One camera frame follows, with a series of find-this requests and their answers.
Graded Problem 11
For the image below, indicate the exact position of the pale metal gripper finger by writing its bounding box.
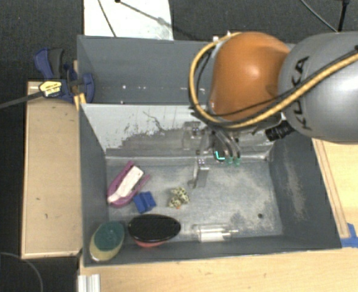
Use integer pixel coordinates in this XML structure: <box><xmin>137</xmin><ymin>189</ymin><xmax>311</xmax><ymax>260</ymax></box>
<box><xmin>182</xmin><ymin>121</ymin><xmax>208</xmax><ymax>151</ymax></box>
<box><xmin>187</xmin><ymin>159</ymin><xmax>211</xmax><ymax>190</ymax></box>

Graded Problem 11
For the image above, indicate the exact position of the yellow spotted toy animal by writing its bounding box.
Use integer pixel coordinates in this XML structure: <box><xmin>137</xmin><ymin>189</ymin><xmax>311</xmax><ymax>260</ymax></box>
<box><xmin>167</xmin><ymin>186</ymin><xmax>191</xmax><ymax>209</ymax></box>

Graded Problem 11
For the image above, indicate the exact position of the grey metal bin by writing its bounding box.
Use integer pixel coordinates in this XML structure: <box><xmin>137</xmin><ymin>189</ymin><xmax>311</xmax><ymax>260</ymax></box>
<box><xmin>76</xmin><ymin>34</ymin><xmax>343</xmax><ymax>267</ymax></box>

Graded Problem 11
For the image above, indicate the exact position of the small blue block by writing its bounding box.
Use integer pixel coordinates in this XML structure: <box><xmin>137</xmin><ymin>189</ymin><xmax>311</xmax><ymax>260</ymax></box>
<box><xmin>132</xmin><ymin>190</ymin><xmax>156</xmax><ymax>214</ymax></box>

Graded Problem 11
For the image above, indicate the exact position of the black and red oval case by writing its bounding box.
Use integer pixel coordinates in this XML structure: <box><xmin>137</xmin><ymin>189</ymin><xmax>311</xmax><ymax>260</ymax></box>
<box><xmin>127</xmin><ymin>214</ymin><xmax>182</xmax><ymax>249</ymax></box>

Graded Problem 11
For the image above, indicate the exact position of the purple and white plastic tool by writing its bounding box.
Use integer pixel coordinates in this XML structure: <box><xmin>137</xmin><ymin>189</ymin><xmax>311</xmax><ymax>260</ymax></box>
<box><xmin>106</xmin><ymin>160</ymin><xmax>152</xmax><ymax>208</ymax></box>

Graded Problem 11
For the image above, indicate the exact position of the green and yellow oval sponge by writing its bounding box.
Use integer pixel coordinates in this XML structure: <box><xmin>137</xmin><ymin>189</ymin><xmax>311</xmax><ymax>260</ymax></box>
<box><xmin>88</xmin><ymin>220</ymin><xmax>126</xmax><ymax>263</ymax></box>

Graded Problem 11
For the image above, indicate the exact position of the pale wood flat board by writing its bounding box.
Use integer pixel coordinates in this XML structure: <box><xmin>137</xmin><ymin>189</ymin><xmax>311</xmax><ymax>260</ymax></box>
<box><xmin>20</xmin><ymin>80</ymin><xmax>84</xmax><ymax>260</ymax></box>

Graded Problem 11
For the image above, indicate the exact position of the black cylinder on white bracket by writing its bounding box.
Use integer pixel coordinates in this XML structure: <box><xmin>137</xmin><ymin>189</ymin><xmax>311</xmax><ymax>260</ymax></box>
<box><xmin>264</xmin><ymin>120</ymin><xmax>295</xmax><ymax>142</ymax></box>

